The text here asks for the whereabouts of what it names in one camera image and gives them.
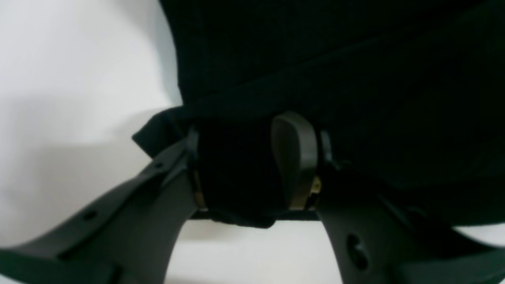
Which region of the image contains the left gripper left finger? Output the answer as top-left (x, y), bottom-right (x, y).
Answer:
top-left (186, 126), bottom-right (208, 209)

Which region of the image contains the black T-shirt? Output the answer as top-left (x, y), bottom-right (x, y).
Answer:
top-left (133, 0), bottom-right (504, 228)

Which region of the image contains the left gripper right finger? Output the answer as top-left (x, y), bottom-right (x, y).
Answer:
top-left (271, 112), bottom-right (332, 210)

